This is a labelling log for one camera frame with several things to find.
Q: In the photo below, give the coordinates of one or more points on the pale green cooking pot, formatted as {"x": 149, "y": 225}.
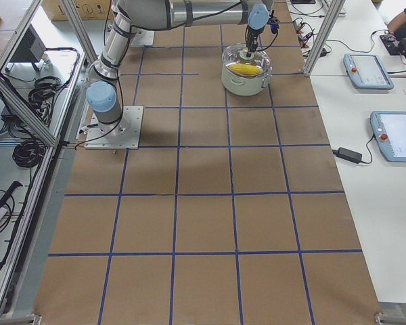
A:
{"x": 243, "y": 86}

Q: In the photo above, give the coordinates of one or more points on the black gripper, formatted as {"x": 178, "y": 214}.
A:
{"x": 252, "y": 34}

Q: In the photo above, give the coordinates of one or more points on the brown paper table mat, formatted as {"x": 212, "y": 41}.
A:
{"x": 231, "y": 211}

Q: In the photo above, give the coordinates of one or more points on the glass pot lid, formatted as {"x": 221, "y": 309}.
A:
{"x": 237, "y": 54}

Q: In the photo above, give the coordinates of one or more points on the black power adapter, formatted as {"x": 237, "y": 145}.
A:
{"x": 349, "y": 155}

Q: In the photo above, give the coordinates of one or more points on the aluminium frame post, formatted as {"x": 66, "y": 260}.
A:
{"x": 322, "y": 36}

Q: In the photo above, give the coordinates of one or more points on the lower teach pendant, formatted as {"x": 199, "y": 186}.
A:
{"x": 389, "y": 128}

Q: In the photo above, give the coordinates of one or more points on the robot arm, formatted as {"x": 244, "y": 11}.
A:
{"x": 131, "y": 16}

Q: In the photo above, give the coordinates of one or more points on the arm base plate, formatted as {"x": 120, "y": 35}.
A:
{"x": 109, "y": 137}
{"x": 143, "y": 38}

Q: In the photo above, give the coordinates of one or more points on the teach pendant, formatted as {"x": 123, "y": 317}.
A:
{"x": 367, "y": 72}
{"x": 389, "y": 128}

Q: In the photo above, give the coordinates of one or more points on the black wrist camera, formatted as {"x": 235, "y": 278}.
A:
{"x": 273, "y": 22}

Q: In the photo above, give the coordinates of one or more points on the yellow corn cob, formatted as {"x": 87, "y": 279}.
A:
{"x": 247, "y": 70}

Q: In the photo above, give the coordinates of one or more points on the cardboard box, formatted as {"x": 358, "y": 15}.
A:
{"x": 87, "y": 9}

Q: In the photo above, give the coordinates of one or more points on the upper teach pendant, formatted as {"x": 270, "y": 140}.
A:
{"x": 367, "y": 72}

